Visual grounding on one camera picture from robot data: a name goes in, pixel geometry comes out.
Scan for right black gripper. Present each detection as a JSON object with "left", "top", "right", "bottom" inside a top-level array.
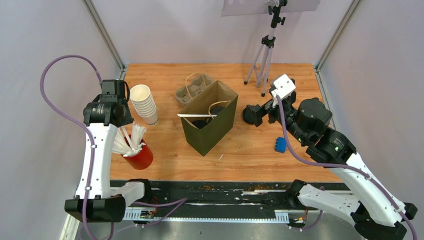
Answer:
[{"left": 246, "top": 93, "right": 309, "bottom": 145}]

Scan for green paper bag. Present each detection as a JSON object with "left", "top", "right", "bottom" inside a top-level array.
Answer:
[{"left": 179, "top": 80, "right": 239, "bottom": 156}]

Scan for white paper straw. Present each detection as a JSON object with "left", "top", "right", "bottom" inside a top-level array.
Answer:
[{"left": 177, "top": 113, "right": 217, "bottom": 118}]

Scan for black plastic cup lid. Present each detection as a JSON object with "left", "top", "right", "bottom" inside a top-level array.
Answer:
[{"left": 191, "top": 119, "right": 209, "bottom": 129}]

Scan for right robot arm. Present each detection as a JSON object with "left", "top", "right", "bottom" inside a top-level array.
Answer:
[{"left": 242, "top": 95, "right": 418, "bottom": 240}]

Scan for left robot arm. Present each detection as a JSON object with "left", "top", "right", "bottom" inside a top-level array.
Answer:
[{"left": 64, "top": 79, "right": 153, "bottom": 223}]

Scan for stack of black lids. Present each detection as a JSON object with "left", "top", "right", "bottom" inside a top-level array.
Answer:
[{"left": 242, "top": 107, "right": 255, "bottom": 125}]

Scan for stack of white paper cups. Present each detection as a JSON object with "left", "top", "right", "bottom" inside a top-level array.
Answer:
[{"left": 130, "top": 84, "right": 159, "bottom": 126}]

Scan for blue toy brick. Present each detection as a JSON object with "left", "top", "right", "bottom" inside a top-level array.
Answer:
[{"left": 274, "top": 137, "right": 287, "bottom": 154}]

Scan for red cup holder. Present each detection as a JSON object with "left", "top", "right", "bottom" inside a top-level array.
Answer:
[{"left": 122, "top": 139, "right": 154, "bottom": 170}]

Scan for cardboard cup carrier tray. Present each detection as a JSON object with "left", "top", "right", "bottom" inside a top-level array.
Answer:
[{"left": 175, "top": 72, "right": 215, "bottom": 107}]

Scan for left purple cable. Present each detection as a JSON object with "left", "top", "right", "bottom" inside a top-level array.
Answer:
[{"left": 40, "top": 54, "right": 115, "bottom": 240}]

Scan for purple cable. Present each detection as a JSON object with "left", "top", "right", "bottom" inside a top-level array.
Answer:
[
  {"left": 276, "top": 95, "right": 418, "bottom": 240},
  {"left": 40, "top": 54, "right": 115, "bottom": 240}
]

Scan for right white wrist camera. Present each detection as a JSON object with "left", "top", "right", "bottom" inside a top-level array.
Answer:
[{"left": 268, "top": 74, "right": 296, "bottom": 108}]

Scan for camera tripod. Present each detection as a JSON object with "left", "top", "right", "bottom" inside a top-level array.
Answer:
[{"left": 243, "top": 0, "right": 288, "bottom": 97}]

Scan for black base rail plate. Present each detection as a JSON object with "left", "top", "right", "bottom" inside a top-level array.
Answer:
[{"left": 109, "top": 179, "right": 352, "bottom": 221}]

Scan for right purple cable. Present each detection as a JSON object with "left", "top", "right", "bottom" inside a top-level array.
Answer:
[{"left": 276, "top": 95, "right": 418, "bottom": 240}]

